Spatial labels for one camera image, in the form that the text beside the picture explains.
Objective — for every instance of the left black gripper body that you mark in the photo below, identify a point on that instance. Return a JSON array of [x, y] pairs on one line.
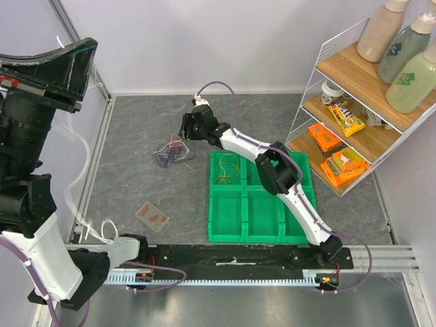
[[27, 97]]

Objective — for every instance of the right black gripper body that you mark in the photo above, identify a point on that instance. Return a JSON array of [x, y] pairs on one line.
[[190, 126]]

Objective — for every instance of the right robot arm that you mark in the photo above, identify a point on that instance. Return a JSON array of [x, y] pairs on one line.
[[279, 174]]

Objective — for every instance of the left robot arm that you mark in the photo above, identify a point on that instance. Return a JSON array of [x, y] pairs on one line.
[[63, 273]]

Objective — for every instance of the green six-compartment bin tray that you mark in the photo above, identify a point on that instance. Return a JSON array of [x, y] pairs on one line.
[[241, 210]]

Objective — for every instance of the transparent red printed card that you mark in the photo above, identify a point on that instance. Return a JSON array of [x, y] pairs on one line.
[[154, 218]]

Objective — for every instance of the orange snack box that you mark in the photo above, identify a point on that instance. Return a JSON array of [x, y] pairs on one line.
[[325, 139]]

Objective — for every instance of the white paper cup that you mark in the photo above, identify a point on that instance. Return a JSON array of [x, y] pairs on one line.
[[331, 93]]

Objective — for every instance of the yellow candy bag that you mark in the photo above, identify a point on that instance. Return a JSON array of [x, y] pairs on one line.
[[347, 121]]

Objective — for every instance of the orange yellow sponge pack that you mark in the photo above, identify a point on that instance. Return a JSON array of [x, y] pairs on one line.
[[344, 165]]

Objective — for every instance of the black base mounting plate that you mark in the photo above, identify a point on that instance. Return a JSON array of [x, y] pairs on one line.
[[243, 262]]

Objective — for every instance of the white small pouch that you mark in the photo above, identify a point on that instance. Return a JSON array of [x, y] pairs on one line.
[[372, 119]]

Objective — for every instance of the beige pump bottle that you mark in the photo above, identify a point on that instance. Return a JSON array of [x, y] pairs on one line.
[[381, 29]]

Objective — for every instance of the light green pump bottle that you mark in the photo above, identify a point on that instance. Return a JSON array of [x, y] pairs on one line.
[[414, 82]]

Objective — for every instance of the grey-green pump bottle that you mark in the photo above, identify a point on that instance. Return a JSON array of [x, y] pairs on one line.
[[413, 39]]

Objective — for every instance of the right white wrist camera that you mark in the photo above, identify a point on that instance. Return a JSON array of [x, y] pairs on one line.
[[199, 101]]

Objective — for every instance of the white wire shelf rack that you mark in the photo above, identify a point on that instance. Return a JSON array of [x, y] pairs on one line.
[[339, 62]]

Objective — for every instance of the grey slotted cable duct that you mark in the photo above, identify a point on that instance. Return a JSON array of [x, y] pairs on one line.
[[137, 278]]

